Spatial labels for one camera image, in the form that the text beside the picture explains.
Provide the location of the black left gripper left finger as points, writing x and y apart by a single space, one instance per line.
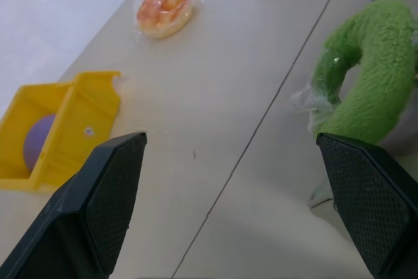
81 210

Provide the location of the wrapped orange bread bun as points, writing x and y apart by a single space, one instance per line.
165 11

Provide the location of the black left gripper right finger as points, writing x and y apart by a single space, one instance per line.
372 200

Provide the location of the yellow plastic bin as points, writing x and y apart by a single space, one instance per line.
78 119

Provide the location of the purple ball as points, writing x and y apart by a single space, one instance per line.
37 141

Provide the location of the clear plastic wrapper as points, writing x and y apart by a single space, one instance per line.
315 96

